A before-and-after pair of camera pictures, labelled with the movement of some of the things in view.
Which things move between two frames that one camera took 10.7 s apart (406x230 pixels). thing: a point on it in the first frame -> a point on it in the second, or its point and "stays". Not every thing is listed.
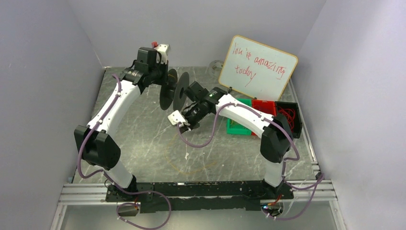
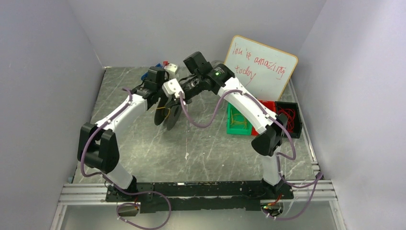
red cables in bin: [290, 113] stays
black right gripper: [193, 115] -> [177, 99]
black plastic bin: [290, 110] stays
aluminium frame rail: [85, 194] stays
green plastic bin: [236, 127] stays
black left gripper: [163, 75] -> [155, 100]
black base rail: [153, 197] stays
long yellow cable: [180, 171] -> [165, 108]
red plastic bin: [268, 106] stays
